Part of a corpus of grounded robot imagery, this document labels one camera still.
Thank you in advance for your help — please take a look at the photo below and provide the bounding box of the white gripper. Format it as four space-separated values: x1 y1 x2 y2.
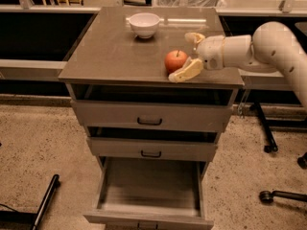
168 33 224 82

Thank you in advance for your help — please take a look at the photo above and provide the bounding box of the red apple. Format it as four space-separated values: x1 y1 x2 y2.
164 50 188 74

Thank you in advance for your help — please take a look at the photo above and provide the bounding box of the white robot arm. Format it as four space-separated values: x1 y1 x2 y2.
169 22 307 108

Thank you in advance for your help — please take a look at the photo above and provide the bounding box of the grey drawer cabinet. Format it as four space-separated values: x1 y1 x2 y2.
59 7 243 230

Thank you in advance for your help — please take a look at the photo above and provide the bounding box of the grey top drawer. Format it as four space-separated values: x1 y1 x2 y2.
69 84 237 132

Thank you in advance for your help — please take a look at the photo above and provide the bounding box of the grey drawer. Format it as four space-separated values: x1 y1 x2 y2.
87 127 218 161
84 157 213 230
69 84 237 132

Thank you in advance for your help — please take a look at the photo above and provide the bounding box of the grey middle drawer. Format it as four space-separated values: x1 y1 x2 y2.
87 127 218 161

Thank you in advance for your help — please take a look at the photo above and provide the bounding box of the grey bottom drawer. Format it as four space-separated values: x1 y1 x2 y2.
84 157 213 230

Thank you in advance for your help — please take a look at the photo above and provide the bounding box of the white ceramic bowl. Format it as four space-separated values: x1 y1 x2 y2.
129 12 160 38

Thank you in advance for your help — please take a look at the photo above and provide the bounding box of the black stand leg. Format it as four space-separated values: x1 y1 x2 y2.
249 102 278 153

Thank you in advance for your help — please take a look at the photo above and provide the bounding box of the grey metal railing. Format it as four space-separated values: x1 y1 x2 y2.
0 4 307 93

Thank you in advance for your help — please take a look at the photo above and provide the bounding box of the black caster leg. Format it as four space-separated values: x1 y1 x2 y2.
259 191 307 204

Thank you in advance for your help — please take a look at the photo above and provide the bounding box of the black bar on floor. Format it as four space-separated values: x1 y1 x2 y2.
30 174 60 230

